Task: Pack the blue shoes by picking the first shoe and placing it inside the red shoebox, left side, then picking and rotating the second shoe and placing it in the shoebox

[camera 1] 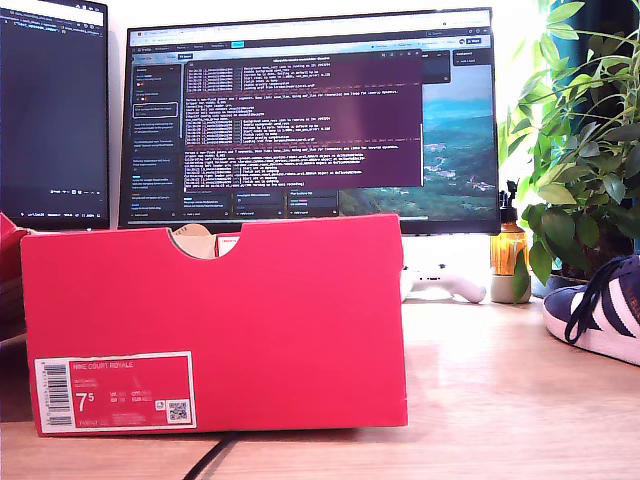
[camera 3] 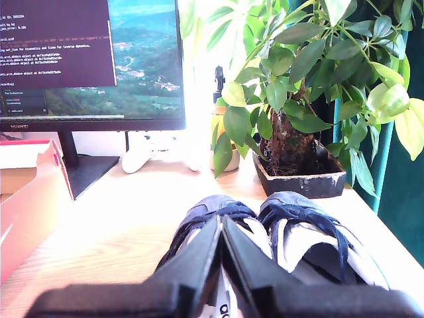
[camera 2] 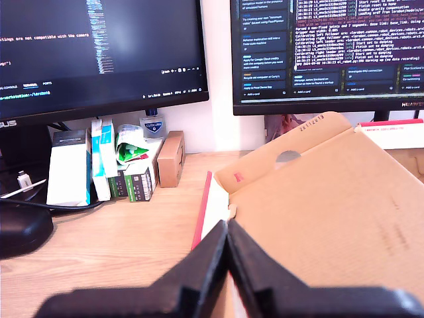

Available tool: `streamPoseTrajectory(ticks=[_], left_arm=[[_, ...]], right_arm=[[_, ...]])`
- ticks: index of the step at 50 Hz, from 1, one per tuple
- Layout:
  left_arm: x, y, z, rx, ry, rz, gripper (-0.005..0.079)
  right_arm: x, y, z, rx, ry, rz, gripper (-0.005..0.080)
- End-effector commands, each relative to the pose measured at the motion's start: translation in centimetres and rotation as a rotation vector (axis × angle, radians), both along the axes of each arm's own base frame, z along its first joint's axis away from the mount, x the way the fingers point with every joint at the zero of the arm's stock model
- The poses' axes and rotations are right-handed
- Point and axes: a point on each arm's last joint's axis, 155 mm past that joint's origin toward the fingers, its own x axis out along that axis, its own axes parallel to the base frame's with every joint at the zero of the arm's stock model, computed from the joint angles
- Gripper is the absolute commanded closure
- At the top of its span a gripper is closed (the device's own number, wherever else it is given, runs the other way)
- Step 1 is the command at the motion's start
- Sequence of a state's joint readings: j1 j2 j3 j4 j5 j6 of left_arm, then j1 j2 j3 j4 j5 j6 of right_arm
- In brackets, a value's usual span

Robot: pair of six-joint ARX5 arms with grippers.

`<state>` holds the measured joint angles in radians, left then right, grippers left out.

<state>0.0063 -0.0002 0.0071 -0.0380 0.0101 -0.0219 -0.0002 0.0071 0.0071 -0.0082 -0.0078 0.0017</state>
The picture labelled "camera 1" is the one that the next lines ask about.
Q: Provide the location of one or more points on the dark teal curtain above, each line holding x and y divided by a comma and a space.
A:
615, 15

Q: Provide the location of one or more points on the red cardboard shoebox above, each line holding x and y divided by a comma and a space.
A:
250, 325

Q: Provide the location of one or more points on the green potted plant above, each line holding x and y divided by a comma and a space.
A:
557, 193

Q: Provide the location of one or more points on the amber pump bottle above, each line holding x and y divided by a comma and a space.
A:
507, 250

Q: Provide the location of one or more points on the dark planter tray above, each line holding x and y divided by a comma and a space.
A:
547, 282

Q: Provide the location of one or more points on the dark computer monitor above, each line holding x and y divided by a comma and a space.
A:
50, 125

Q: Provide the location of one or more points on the wide computer monitor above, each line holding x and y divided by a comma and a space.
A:
300, 125

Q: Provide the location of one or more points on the blue suede striped shoe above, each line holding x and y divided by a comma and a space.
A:
560, 306

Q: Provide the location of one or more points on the pale round pot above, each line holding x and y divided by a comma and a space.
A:
504, 291

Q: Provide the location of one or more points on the white game controller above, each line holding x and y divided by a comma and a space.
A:
450, 286

